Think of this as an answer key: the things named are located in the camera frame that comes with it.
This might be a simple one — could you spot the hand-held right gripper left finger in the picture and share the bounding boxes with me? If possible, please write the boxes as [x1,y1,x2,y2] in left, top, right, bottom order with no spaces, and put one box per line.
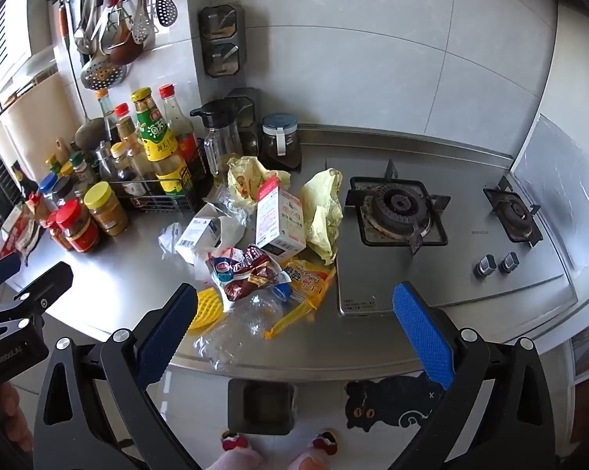
[32,283,198,470]

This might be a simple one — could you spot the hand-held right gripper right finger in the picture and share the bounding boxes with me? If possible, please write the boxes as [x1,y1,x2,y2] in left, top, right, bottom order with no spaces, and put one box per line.
[387,281,557,470]

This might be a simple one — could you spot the crushed clear plastic bottle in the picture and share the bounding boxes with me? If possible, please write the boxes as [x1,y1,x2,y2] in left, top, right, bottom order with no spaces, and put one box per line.
[193,284,294,372]

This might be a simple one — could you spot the red snack wrapper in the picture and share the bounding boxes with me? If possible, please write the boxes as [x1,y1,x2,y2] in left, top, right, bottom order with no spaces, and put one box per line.
[207,246,291,303]

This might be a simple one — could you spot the dark grey trash bin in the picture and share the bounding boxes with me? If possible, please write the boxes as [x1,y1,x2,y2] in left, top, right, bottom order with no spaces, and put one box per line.
[227,378,296,436]

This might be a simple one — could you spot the yellow snack packet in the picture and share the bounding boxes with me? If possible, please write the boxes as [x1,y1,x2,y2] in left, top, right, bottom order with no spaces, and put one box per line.
[264,259,337,340]

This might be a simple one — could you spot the wrappers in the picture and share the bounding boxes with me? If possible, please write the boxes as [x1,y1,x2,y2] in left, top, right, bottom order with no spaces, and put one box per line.
[226,155,293,215]

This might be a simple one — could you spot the person's left hand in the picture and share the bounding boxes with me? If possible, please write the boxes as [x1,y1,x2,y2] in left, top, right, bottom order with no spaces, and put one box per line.
[0,381,34,452]

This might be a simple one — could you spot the red and white food packet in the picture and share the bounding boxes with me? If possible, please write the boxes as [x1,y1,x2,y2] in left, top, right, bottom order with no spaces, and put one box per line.
[0,195,47,266]

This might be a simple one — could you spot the yellow plastic mesh piece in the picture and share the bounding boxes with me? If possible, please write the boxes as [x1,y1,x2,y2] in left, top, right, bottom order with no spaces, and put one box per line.
[187,288,225,334]

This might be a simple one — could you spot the small red lid bottle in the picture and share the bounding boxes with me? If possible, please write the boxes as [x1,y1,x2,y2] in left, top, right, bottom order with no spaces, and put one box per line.
[45,211,74,251]

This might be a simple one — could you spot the red lid chili jar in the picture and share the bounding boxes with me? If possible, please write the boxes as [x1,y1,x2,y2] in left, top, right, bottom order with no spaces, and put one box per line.
[55,199,102,254]

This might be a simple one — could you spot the steel gas stove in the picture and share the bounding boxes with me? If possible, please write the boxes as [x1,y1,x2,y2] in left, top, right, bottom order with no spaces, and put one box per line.
[325,158,580,317]

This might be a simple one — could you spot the black cat floor mat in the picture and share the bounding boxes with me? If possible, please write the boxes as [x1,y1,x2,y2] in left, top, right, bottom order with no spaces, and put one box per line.
[344,371,446,432]

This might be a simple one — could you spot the black lid jar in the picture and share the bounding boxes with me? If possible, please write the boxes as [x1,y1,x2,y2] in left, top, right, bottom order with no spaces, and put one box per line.
[52,176,78,206]

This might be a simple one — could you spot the yellow lid jar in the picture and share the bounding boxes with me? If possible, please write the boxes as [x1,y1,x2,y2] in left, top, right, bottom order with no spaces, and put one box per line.
[83,181,130,237]

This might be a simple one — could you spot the small white box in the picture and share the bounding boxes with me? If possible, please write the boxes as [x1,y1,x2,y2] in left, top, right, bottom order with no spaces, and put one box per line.
[174,217,223,261]

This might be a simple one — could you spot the green cap spice bottle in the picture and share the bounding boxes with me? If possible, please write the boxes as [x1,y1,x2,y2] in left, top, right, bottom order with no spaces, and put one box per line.
[69,152,98,185]

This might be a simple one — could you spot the slipper with red bow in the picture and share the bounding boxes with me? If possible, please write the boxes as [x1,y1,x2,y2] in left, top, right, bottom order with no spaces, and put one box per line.
[220,430,252,452]
[312,430,339,451]

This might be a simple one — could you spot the large black stove burner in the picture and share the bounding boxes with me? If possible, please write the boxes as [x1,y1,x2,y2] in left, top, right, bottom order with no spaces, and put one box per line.
[344,158,452,256]

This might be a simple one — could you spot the steel shaker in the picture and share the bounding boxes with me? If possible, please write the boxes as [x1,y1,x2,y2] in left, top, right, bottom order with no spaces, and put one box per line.
[95,140,117,180]

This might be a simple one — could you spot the yellow cap brown bottle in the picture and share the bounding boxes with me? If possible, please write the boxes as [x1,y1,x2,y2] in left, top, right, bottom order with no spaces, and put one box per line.
[109,142,139,193]

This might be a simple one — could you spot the pink fleece pants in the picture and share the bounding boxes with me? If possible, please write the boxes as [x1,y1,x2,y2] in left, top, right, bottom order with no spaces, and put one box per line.
[210,449,335,470]

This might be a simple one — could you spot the small black stove burner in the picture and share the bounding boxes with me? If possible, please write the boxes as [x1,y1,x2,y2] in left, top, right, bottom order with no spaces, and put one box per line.
[483,175,544,249]

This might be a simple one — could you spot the clear plastic wrapper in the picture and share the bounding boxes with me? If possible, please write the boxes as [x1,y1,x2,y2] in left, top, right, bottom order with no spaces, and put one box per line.
[203,183,237,207]

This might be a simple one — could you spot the brown round pot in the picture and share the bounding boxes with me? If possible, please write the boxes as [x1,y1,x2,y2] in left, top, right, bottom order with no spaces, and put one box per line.
[74,118,110,151]

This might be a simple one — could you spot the pale yellow plastic bag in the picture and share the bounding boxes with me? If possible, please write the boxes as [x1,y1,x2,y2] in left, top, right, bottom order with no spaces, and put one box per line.
[301,168,345,266]

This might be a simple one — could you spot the white and red carton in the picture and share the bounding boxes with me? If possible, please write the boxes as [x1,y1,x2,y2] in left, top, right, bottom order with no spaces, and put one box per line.
[254,175,308,258]

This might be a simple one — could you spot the red cap amber bottle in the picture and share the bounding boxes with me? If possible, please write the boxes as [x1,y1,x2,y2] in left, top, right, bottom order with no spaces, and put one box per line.
[114,103,149,177]

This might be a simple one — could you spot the green label sauce bottle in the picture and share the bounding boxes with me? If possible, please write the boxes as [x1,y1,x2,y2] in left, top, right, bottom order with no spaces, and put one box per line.
[130,87,193,197]

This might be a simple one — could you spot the dark glass bottle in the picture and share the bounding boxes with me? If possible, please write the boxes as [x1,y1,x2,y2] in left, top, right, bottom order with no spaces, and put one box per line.
[96,89,122,146]

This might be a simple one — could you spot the silver foil splash guard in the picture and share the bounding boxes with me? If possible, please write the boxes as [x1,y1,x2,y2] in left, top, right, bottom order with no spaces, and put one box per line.
[511,114,589,276]

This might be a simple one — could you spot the glass oil dispenser black lid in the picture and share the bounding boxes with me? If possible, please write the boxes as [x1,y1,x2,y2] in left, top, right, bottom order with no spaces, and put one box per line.
[190,99,245,178]

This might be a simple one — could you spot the red cap soy sauce bottle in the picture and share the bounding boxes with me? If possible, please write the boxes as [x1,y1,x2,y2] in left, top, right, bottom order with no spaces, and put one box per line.
[158,83,208,192]

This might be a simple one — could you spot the steel perforated skimmer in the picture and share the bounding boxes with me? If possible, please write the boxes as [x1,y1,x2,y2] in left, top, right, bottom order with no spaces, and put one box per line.
[80,50,130,90]

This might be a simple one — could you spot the glass jar blue lid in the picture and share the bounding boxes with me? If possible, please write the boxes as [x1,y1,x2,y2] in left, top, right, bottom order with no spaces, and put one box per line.
[261,112,303,170]

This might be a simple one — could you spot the brown ladle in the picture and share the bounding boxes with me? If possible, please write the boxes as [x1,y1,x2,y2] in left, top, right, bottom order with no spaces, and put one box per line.
[105,7,147,65]

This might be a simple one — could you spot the steel slotted spatula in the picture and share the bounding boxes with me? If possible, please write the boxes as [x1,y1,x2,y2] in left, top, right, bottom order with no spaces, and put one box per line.
[129,0,154,46]

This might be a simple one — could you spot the steel slotted spoon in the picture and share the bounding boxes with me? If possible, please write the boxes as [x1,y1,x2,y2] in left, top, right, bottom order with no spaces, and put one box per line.
[155,0,178,29]

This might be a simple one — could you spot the black wire bottle rack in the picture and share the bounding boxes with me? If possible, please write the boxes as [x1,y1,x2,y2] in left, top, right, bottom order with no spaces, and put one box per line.
[110,157,203,214]

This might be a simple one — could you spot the wall-mounted seasoning box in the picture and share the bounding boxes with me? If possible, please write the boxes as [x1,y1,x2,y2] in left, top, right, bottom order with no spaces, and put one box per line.
[198,3,247,42]
[225,87,262,158]
[203,40,245,78]

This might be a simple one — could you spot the orange handle knife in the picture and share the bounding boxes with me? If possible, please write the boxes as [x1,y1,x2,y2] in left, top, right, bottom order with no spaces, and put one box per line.
[58,1,73,53]

